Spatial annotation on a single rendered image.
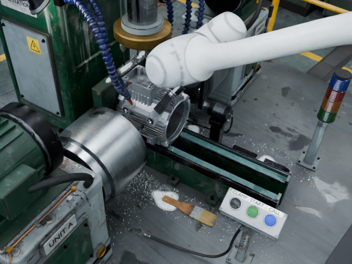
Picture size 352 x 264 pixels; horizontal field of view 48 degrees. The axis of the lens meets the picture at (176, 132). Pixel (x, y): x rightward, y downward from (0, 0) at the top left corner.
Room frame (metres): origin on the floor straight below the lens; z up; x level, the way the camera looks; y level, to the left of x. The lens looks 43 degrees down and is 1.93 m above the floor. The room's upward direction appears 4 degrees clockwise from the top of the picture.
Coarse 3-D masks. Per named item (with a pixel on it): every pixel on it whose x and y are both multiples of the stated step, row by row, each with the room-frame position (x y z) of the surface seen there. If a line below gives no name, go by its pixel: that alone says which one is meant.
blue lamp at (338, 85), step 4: (332, 76) 1.11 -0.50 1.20; (332, 80) 1.10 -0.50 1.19; (336, 80) 1.09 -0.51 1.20; (340, 80) 1.08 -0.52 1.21; (344, 80) 1.08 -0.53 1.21; (348, 80) 1.08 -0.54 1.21; (332, 84) 1.09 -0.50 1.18; (336, 84) 1.08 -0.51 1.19; (340, 84) 1.08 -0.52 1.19; (344, 84) 1.08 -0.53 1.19; (348, 84) 1.09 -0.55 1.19; (332, 88) 1.09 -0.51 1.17; (336, 88) 1.08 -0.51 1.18; (340, 88) 1.08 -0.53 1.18; (344, 88) 1.08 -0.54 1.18
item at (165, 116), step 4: (120, 96) 1.08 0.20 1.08; (184, 96) 1.10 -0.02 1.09; (188, 96) 1.11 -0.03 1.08; (124, 100) 1.08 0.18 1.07; (164, 112) 1.00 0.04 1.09; (164, 116) 0.99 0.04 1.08; (168, 116) 0.99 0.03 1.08; (168, 120) 1.00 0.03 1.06; (160, 144) 0.99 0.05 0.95; (164, 144) 0.99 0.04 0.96; (168, 144) 1.00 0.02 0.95
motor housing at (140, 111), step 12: (156, 96) 1.07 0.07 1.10; (180, 96) 1.08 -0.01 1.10; (120, 108) 1.06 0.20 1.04; (132, 108) 1.04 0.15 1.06; (144, 108) 1.04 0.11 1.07; (168, 108) 1.03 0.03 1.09; (180, 108) 1.13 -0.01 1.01; (132, 120) 1.04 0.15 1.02; (144, 120) 1.01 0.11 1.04; (180, 120) 1.11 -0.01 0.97; (144, 132) 1.01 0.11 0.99; (156, 132) 0.99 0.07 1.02; (168, 132) 1.07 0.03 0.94; (180, 132) 1.07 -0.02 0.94
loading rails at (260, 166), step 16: (176, 144) 1.09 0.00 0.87; (192, 144) 1.05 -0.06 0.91; (208, 144) 1.05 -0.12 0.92; (160, 160) 1.00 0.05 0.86; (176, 160) 0.97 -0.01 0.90; (192, 160) 0.96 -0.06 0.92; (208, 160) 1.02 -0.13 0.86; (224, 160) 0.99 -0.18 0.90; (240, 160) 0.97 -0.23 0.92; (256, 160) 0.97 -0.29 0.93; (176, 176) 0.97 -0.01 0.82; (192, 176) 0.93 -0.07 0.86; (208, 176) 0.91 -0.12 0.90; (224, 176) 0.89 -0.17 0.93; (240, 176) 0.96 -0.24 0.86; (256, 176) 0.93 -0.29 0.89; (272, 176) 0.91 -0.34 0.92; (288, 176) 0.90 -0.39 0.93; (208, 192) 0.90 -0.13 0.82; (224, 192) 0.87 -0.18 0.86; (256, 192) 0.83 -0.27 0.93; (272, 192) 0.90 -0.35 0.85
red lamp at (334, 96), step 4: (328, 88) 1.10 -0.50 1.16; (328, 92) 1.10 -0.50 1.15; (332, 92) 1.08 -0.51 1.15; (336, 92) 1.08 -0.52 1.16; (340, 92) 1.08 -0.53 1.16; (344, 92) 1.08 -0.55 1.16; (328, 96) 1.09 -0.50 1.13; (332, 96) 1.08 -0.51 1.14; (336, 96) 1.08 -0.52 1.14; (340, 96) 1.08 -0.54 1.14; (332, 100) 1.08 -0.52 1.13; (336, 100) 1.08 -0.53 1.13; (340, 100) 1.08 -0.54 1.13
